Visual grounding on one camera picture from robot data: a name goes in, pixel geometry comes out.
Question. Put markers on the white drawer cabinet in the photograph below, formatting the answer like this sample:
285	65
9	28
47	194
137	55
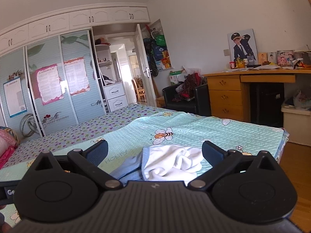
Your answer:
115	91

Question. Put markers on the small wooden stool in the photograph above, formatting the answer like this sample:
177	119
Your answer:
160	101

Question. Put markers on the red can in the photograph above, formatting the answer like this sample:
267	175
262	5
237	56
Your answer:
232	65

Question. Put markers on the small photo frame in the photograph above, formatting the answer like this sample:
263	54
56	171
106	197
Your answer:
262	58
272	57

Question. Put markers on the white wardrobe with sliding doors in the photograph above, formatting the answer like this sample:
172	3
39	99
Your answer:
51	21

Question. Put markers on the wide photo frame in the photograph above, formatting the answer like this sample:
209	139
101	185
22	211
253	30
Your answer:
285	58

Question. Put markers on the green and white carton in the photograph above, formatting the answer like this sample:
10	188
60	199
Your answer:
173	77

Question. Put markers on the pink bordered poster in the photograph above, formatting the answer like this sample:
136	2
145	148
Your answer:
76	76
48	85

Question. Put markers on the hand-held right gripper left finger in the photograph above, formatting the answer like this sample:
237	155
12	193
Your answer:
97	150

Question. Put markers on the white door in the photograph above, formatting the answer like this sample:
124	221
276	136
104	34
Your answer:
142	53

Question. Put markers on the pink floral rolled quilt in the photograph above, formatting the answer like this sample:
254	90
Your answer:
6	136

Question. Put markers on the blue bordered poster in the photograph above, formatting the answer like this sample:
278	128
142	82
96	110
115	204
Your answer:
14	97

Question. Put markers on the green bag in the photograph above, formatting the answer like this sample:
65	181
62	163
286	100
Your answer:
160	40

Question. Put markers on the red and gold ornament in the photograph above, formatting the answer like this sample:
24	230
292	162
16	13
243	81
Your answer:
166	59

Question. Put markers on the loose papers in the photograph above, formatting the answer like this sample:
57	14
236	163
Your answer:
264	67

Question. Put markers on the wooden chair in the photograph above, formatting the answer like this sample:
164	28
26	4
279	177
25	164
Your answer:
141	89

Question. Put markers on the portrait wall poster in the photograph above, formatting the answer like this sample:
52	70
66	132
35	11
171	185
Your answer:
240	46

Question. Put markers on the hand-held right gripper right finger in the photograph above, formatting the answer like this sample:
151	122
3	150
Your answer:
213	151

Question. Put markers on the pile of dark red clothes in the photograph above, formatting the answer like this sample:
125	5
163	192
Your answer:
192	82

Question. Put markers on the blue fleece pants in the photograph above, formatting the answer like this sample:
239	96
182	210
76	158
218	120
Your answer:
170	160

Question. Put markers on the wooden desk with drawers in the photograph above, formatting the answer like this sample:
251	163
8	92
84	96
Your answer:
226	97

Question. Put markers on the green bee print quilted blanket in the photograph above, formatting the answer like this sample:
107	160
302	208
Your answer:
194	128

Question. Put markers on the wall switch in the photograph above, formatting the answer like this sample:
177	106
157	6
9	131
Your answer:
226	52

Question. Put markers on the black armchair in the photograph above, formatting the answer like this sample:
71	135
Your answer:
179	106

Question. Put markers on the heart print bedsheet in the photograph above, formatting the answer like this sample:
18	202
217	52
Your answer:
85	131

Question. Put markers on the clear plastic bag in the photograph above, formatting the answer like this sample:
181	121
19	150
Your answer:
301	99

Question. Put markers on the beige storage box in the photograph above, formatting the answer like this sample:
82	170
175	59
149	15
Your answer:
296	126

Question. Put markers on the black hanging bag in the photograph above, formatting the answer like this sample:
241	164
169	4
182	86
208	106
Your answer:
151	58

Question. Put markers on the yellow jar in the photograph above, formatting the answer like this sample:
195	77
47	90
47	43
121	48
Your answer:
241	64

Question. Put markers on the white plastic bag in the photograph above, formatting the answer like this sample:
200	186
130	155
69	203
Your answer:
192	70

